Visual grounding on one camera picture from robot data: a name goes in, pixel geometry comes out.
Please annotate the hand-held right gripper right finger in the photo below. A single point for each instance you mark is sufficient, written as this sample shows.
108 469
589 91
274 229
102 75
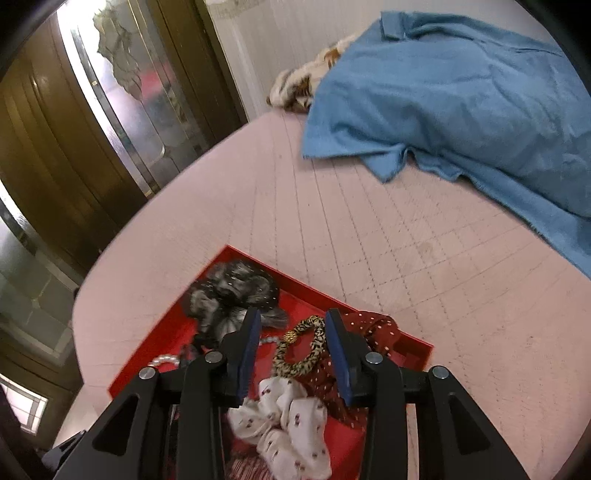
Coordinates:
339 360

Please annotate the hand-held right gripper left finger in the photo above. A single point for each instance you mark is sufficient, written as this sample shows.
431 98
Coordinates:
249 355

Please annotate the red tray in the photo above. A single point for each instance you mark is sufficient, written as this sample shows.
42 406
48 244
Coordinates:
300 309

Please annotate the white printed scrunchie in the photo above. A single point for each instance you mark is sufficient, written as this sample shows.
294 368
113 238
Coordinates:
295 415

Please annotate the dark red dotted scrunchie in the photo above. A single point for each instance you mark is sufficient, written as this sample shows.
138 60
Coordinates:
374 332

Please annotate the grey patterned scrunchie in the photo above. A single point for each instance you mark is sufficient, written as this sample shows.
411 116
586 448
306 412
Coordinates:
231 286

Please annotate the pink striped scrunchie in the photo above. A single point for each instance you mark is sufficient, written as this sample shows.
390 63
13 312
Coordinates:
244 468

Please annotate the brown patterned blanket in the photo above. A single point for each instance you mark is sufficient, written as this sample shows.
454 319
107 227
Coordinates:
295 87

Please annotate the blue cloth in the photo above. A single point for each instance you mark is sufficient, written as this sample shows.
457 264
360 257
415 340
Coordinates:
438 92

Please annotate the wooden door with glass panel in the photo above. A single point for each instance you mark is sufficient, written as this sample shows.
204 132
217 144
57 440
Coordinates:
55 138

